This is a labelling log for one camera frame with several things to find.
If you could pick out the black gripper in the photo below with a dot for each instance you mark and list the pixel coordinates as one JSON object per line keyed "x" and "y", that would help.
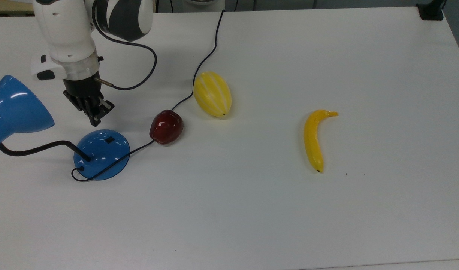
{"x": 81, "y": 90}

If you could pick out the blue gooseneck desk lamp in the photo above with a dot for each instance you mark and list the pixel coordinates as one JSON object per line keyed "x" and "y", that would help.
{"x": 102, "y": 150}

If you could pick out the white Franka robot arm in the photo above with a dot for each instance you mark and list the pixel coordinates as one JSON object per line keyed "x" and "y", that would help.
{"x": 64, "y": 33}

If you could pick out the red toy apple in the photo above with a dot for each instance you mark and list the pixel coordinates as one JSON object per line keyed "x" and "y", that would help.
{"x": 166, "y": 126}

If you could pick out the yellow striped toy melon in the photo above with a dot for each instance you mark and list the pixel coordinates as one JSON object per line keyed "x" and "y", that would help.
{"x": 212, "y": 93}

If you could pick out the tan wooden board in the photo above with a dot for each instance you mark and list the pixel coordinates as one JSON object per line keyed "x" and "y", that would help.
{"x": 8, "y": 6}

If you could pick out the yellow toy banana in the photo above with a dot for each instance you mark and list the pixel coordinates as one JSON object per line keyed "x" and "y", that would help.
{"x": 312, "y": 142}

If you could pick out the black table clamp base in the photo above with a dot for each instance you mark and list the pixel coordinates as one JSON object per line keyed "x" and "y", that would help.
{"x": 431, "y": 11}

